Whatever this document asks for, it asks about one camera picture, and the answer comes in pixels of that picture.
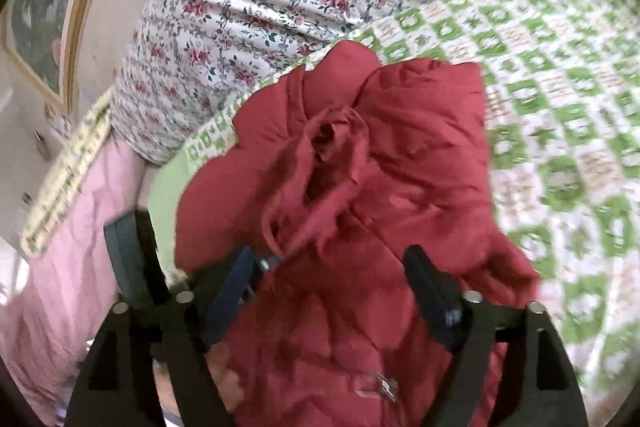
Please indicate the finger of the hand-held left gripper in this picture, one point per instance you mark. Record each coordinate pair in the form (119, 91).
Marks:
(125, 252)

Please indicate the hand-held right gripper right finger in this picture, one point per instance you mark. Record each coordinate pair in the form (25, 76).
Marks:
(431, 292)

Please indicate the light green bedsheet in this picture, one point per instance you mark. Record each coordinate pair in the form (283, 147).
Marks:
(165, 192)

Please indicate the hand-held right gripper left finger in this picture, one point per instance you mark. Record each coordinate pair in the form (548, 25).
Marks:
(231, 292)

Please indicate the green checkered blanket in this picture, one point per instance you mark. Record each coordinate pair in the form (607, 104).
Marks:
(550, 107)

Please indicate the framed wall picture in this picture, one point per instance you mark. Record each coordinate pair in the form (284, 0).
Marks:
(40, 7)

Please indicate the red quilted jacket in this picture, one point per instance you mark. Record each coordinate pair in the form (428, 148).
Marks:
(350, 182)

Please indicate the yellow patterned cloth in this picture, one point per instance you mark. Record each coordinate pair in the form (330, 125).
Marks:
(65, 177)

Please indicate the floral print duvet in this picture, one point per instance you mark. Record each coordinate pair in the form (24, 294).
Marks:
(275, 7)

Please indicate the pink pillow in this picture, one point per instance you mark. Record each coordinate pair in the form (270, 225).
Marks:
(65, 282)

